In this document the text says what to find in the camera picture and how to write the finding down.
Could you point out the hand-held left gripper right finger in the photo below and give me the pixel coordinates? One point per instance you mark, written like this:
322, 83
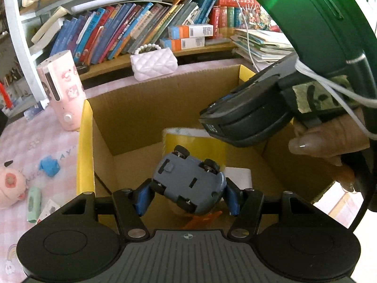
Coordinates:
234, 200

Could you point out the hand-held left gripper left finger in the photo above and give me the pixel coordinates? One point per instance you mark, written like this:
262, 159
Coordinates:
143, 197

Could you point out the white charger plug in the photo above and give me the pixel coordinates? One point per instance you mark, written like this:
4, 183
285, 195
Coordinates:
240, 177

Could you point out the fluffy pink plush toy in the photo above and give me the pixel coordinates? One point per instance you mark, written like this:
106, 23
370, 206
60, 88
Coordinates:
206, 219

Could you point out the grey toy car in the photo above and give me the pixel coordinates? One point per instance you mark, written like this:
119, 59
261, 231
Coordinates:
188, 179

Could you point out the yellow tape roll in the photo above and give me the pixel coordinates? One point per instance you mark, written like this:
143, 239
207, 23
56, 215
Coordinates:
194, 144

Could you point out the yellow cardboard box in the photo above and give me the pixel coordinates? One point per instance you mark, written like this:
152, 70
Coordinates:
141, 118

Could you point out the small white carton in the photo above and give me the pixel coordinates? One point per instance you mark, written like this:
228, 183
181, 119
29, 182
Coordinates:
48, 209

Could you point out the pale green small case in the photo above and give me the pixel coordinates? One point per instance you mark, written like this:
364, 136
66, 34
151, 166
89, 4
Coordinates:
34, 203

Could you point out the pale pink pig plush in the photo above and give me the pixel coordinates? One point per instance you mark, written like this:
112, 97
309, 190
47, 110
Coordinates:
11, 188

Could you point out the person's right hand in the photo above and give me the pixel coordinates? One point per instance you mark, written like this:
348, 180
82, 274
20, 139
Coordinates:
332, 138

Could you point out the stack of magazines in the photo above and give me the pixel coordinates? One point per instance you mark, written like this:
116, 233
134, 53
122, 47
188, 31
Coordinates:
262, 44

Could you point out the orange blue white carton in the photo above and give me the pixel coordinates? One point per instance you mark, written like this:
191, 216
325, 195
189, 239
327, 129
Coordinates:
185, 43
191, 31

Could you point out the pink cylindrical humidifier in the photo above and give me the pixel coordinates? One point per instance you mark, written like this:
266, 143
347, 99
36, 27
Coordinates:
61, 94

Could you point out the white quilted handbag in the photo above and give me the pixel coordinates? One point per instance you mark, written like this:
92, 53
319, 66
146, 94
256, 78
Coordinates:
153, 64

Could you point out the small spray bottle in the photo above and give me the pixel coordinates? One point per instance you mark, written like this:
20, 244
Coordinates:
34, 113

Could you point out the row of blue books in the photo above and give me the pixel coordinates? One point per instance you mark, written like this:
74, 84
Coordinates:
117, 32

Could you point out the red tassel ornament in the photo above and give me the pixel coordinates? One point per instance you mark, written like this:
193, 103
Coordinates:
4, 94

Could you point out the white light bar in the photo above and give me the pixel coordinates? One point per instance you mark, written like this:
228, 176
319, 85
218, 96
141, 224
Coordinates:
117, 1

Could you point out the white wooden bookshelf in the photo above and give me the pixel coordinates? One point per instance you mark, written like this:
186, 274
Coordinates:
17, 35

